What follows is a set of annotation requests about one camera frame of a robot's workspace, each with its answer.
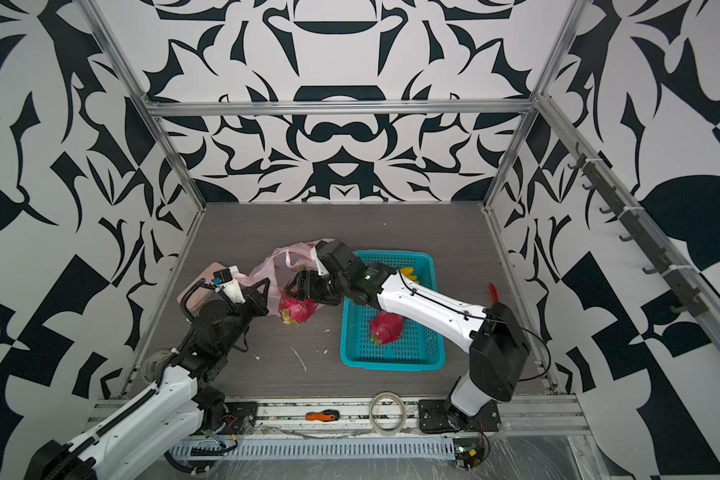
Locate tape roll left side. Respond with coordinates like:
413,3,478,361
139,350,171,384

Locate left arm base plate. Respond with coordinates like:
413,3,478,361
213,401,259,435

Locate green circuit board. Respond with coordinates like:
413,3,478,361
454,436,491,471

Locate pink case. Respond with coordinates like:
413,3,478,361
176,262,226,313

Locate black hook rack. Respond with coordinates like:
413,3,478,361
571,152,713,317

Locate red dragon fruit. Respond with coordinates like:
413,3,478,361
369,312,406,346
278,292,318,325

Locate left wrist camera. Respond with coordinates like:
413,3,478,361
212,266,245,304

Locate clear tape roll front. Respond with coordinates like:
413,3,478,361
368,391,408,437

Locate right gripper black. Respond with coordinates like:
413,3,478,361
286,269,356,305

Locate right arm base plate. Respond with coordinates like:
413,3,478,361
417,399,502,434

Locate yellow banana bunch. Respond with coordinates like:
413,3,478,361
399,267,419,284

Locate orange handled screwdriver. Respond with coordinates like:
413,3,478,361
305,409,340,423

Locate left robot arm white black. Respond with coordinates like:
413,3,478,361
25,274,270,479

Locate pink plastic bag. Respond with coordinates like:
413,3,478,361
233,238,332,290

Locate red kitchen tongs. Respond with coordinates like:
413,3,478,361
489,283,500,304

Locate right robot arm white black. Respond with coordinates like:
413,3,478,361
285,240,536,432

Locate white cable duct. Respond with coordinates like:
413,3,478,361
171,437,456,461

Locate teal plastic basket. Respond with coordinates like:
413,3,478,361
340,250,446,372

